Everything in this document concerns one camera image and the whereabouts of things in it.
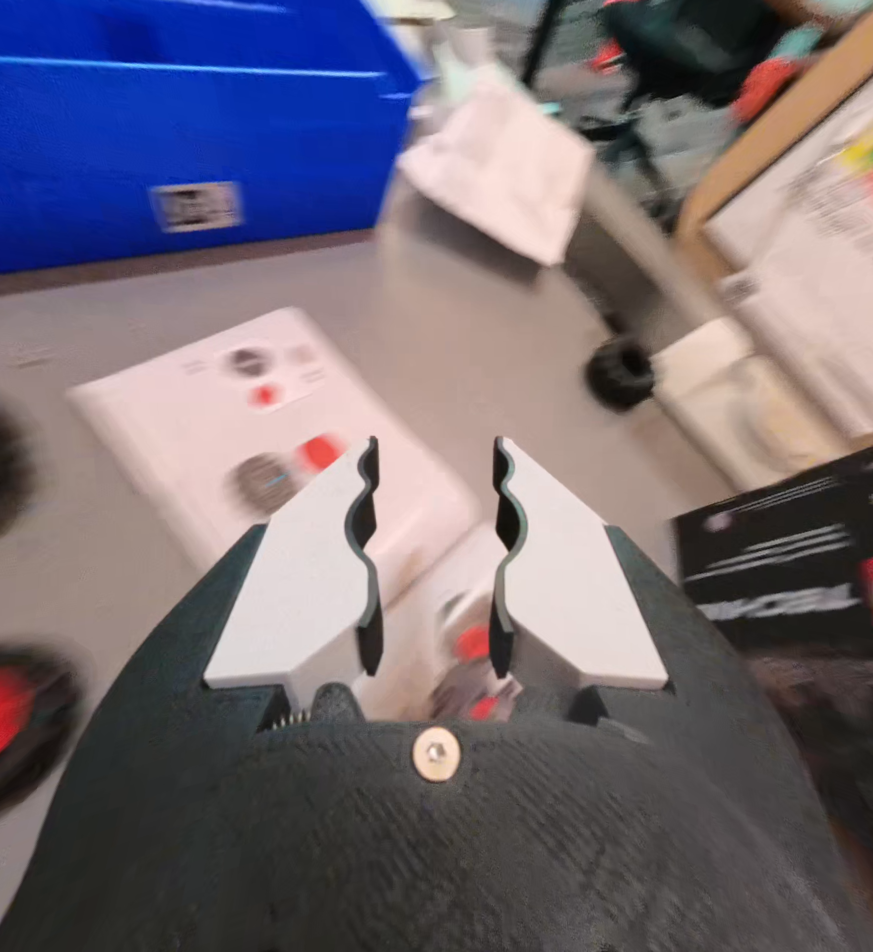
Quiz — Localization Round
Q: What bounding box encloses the blue plastic bin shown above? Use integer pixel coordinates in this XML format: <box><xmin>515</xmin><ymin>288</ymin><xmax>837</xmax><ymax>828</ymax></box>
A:
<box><xmin>0</xmin><ymin>0</ymin><xmax>426</xmax><ymax>276</ymax></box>

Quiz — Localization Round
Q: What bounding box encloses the black printed box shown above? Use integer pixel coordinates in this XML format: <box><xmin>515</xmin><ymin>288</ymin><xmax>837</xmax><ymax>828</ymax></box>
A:
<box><xmin>673</xmin><ymin>433</ymin><xmax>873</xmax><ymax>655</ymax></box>

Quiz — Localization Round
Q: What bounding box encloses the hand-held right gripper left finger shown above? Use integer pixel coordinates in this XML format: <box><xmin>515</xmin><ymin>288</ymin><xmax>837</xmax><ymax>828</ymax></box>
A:
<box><xmin>204</xmin><ymin>436</ymin><xmax>385</xmax><ymax>718</ymax></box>

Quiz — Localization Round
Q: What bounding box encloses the black office chair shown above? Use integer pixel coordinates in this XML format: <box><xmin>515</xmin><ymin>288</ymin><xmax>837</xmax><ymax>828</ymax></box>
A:
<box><xmin>522</xmin><ymin>0</ymin><xmax>873</xmax><ymax>194</ymax></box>

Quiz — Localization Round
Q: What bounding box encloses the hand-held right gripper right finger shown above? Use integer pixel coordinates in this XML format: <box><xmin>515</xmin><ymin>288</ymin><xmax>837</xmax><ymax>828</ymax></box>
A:
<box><xmin>490</xmin><ymin>436</ymin><xmax>668</xmax><ymax>721</ymax></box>

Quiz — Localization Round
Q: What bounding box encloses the white instruction booklet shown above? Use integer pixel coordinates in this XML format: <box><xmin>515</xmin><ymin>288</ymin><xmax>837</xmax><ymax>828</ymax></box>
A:
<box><xmin>68</xmin><ymin>306</ymin><xmax>527</xmax><ymax>722</ymax></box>

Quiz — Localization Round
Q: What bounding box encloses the grey desk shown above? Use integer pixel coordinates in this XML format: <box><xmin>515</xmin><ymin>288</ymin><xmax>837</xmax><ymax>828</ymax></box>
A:
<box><xmin>0</xmin><ymin>160</ymin><xmax>780</xmax><ymax>952</ymax></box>

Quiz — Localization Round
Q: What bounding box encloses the printed cardboard box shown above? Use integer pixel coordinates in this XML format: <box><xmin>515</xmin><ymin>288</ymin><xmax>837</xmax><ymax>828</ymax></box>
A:
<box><xmin>678</xmin><ymin>0</ymin><xmax>873</xmax><ymax>447</ymax></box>

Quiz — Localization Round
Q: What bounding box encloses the white paper bag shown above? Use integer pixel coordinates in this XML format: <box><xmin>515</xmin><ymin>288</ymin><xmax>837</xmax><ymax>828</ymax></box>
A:
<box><xmin>398</xmin><ymin>78</ymin><xmax>595</xmax><ymax>267</ymax></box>

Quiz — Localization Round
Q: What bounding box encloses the pale plastic bag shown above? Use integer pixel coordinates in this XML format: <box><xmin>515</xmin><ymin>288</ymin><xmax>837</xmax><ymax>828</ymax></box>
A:
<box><xmin>652</xmin><ymin>320</ymin><xmax>854</xmax><ymax>492</ymax></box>

